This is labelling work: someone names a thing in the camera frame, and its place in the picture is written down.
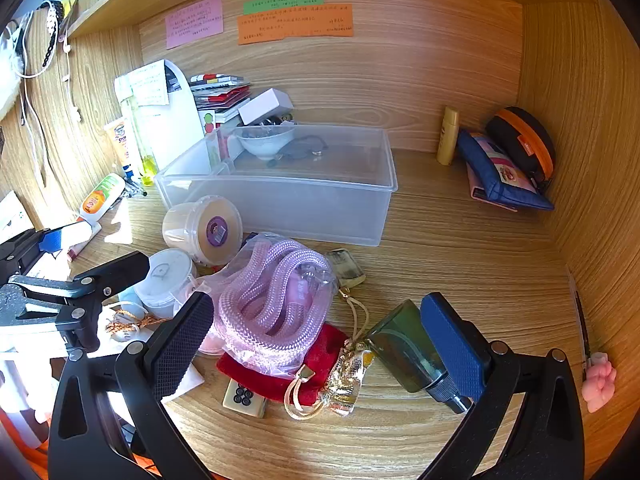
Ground clear plastic storage box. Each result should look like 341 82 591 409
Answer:
154 124 398 247

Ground gold foil bow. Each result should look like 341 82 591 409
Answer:
322 347 376 417

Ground black white beaded headband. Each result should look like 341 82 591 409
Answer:
37 0 66 73

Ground red velvet pouch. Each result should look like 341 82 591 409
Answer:
216 322 347 403

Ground round beige lidded tub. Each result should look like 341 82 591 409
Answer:
162 195 244 267

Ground yellow tube bottle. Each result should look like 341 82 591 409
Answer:
436 106 461 166

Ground white file holder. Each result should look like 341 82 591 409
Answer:
132 59 207 175

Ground braided cord gourd charm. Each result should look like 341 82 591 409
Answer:
105 307 166 343

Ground pink toy figure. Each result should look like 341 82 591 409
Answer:
581 352 617 413

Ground clear bottle yellow-green liquid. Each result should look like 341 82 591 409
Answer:
121 95 158 187

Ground orange sticky note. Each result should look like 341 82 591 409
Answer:
237 4 354 45

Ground stack of books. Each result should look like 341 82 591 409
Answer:
192 86 251 111

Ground white cable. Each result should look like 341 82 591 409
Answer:
20 0 83 126

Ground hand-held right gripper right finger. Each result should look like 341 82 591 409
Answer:
417 291 586 480

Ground white paper card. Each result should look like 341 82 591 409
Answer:
162 360 207 403

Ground dark pen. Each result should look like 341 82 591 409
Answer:
574 290 593 366

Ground small colourful trinkets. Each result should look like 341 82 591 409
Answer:
245 115 295 128

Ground small white box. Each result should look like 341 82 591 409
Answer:
237 88 294 126

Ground pink rope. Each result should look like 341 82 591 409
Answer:
207 232 335 378

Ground pink sticky note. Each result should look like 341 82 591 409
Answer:
165 0 223 51

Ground small grey pouch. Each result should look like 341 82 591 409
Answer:
272 136 331 166

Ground white book fruit print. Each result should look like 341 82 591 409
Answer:
197 107 241 136

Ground white tube orange print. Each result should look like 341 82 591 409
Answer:
104 119 136 178

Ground green sticky note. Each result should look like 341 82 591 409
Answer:
243 0 325 15

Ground white bowl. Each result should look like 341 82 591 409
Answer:
235 125 297 162

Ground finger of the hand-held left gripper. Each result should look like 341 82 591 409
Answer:
10 251 151 353
0 227 63 281

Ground person's left forearm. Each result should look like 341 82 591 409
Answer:
0 400 61 480

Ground blue patchwork pouch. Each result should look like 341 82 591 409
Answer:
456 129 555 211

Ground striped cover book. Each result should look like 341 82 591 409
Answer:
189 74 246 92

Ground mahjong tile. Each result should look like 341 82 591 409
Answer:
222 377 268 418

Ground white tube red print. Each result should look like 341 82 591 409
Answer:
65 221 103 261

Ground dark green translucent bottle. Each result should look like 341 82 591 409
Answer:
363 299 473 415

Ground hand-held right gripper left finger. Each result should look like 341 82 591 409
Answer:
47 290 216 480

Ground pink wallet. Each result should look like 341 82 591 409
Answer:
466 160 521 213

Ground white handwritten note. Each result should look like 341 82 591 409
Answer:
114 66 168 107

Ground black orange zip case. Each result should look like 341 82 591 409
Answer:
485 106 557 196

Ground white orange green tube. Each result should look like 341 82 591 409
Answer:
79 172 127 225

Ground small white lidded jar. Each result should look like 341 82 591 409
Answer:
134 248 197 319

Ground beige cord strap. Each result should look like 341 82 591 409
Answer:
337 287 371 356

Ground wooden desktop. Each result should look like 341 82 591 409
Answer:
65 147 591 480

